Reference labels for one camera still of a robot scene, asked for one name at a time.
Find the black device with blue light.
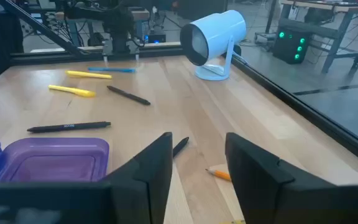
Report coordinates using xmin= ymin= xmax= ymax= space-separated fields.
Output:
xmin=147 ymin=29 xmax=167 ymax=44

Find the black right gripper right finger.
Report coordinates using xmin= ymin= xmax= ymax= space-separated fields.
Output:
xmin=224 ymin=132 xmax=338 ymax=224

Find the yellow highlighter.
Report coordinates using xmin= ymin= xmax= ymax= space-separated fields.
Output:
xmin=65 ymin=70 xmax=113 ymax=80
xmin=48 ymin=84 xmax=96 ymax=98

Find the black computer with green lights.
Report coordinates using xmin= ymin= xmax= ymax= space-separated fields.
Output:
xmin=272 ymin=26 xmax=313 ymax=65

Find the purple plastic supply box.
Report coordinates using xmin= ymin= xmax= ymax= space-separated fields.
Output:
xmin=0 ymin=137 xmax=110 ymax=183

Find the plain black pen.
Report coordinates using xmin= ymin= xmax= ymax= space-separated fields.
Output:
xmin=106 ymin=85 xmax=152 ymax=106
xmin=172 ymin=136 xmax=190 ymax=158

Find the white paper cup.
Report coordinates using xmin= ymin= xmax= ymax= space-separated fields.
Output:
xmin=179 ymin=9 xmax=247 ymax=82

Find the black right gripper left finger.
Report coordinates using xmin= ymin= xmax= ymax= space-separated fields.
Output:
xmin=101 ymin=131 xmax=174 ymax=224

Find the black pen with scale print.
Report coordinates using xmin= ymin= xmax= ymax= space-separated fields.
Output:
xmin=26 ymin=121 xmax=112 ymax=134

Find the wooden desk with black legs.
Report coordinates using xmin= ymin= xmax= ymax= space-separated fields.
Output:
xmin=264 ymin=0 xmax=358 ymax=77

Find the thin yellow wooden pencil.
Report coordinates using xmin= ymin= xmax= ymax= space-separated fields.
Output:
xmin=204 ymin=167 xmax=232 ymax=182

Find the blue pen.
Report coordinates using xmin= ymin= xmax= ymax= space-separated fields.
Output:
xmin=87 ymin=67 xmax=137 ymax=74

